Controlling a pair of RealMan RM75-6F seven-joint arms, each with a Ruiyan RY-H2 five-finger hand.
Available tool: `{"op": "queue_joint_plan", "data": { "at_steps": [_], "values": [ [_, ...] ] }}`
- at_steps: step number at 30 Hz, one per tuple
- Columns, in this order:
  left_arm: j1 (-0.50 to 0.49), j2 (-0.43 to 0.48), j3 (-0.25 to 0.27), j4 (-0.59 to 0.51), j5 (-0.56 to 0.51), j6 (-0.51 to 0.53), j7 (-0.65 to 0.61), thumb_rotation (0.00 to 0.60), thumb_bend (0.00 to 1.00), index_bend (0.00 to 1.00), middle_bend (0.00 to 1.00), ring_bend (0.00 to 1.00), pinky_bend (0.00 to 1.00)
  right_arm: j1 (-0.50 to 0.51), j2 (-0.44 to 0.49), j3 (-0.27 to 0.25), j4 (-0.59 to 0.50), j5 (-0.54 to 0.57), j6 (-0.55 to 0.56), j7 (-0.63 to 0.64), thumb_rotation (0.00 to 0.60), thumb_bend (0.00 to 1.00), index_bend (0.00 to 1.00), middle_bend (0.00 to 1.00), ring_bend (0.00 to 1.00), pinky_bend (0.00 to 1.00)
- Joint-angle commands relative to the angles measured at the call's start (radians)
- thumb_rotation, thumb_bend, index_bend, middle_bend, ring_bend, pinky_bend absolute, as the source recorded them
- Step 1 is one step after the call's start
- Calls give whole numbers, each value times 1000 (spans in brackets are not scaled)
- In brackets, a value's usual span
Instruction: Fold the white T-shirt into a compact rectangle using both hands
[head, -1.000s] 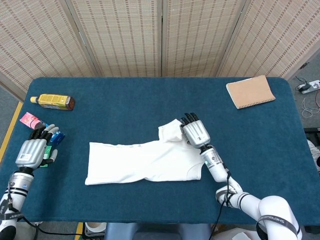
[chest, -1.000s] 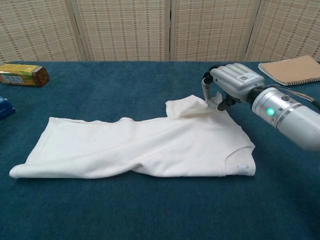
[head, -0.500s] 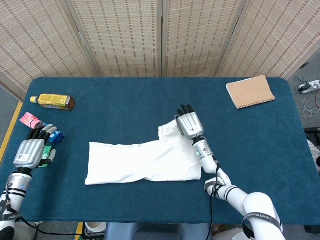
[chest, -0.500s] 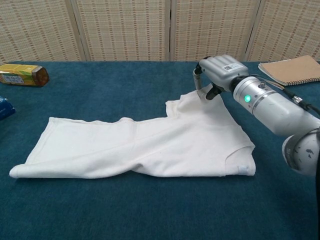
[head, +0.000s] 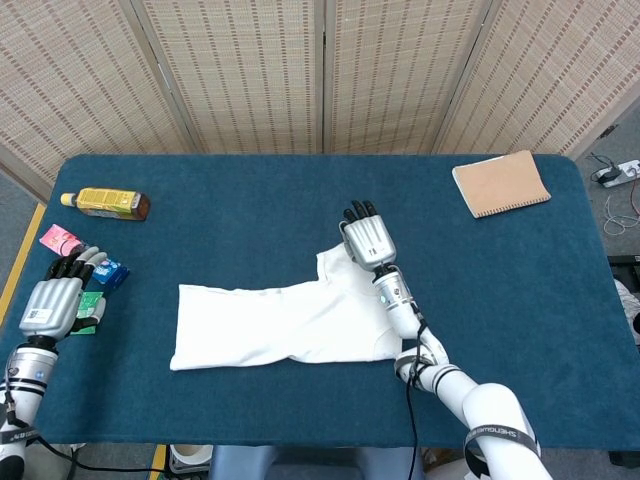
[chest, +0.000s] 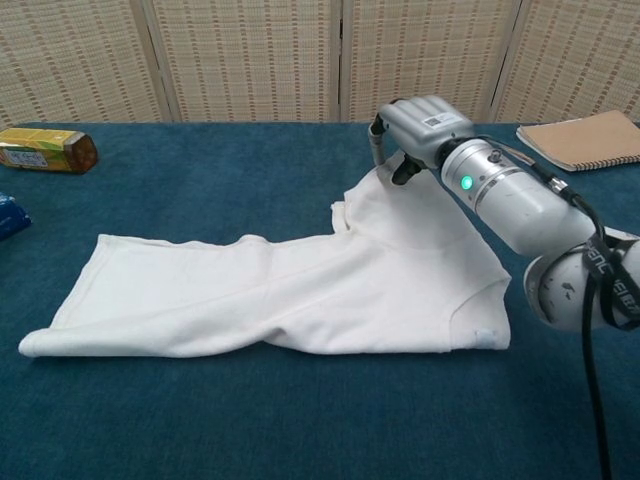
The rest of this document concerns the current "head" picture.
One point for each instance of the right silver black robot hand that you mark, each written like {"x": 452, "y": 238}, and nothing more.
{"x": 370, "y": 240}

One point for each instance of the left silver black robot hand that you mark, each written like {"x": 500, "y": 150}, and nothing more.
{"x": 50, "y": 310}

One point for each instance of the white T-shirt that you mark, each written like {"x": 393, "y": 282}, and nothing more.
{"x": 280, "y": 325}

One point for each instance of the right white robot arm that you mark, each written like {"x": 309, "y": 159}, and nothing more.
{"x": 450, "y": 385}

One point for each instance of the green sachet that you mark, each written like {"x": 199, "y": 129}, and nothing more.
{"x": 89, "y": 302}

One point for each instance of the pink blue cookie package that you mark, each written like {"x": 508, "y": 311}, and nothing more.
{"x": 112, "y": 272}

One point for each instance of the yellow label tea bottle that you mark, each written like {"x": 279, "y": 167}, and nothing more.
{"x": 105, "y": 200}

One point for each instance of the brown spiral notebook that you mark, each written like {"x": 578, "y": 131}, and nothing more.
{"x": 500, "y": 182}

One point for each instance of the white cup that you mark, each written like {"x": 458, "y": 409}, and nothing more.
{"x": 190, "y": 456}

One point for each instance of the woven folding screen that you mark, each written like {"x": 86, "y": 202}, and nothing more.
{"x": 250, "y": 75}

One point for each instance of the blue grey seat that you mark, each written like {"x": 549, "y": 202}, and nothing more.
{"x": 310, "y": 462}

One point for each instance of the white paper sheet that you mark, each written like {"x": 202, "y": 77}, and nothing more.
{"x": 445, "y": 467}

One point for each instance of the black box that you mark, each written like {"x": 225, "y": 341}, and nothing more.
{"x": 627, "y": 267}

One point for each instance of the white power strip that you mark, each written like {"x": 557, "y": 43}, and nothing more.
{"x": 622, "y": 172}

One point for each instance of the white bag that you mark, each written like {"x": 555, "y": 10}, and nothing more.
{"x": 630, "y": 310}

